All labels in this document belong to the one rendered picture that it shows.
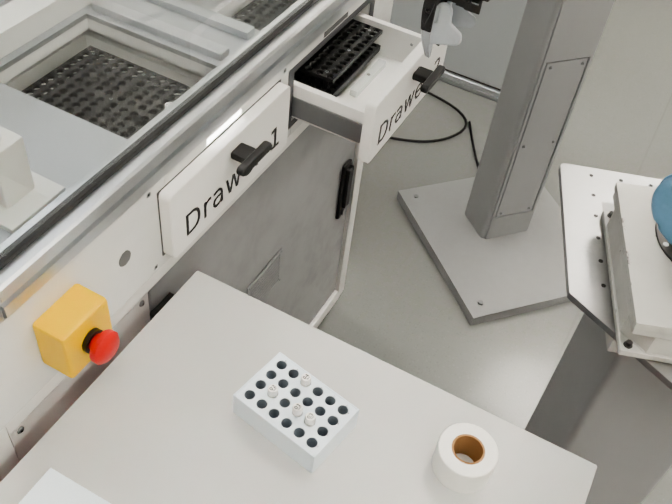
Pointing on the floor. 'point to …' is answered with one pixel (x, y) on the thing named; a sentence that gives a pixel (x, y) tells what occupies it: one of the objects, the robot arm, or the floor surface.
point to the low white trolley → (509, 460)
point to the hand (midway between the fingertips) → (429, 41)
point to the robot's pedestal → (607, 415)
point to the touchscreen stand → (514, 173)
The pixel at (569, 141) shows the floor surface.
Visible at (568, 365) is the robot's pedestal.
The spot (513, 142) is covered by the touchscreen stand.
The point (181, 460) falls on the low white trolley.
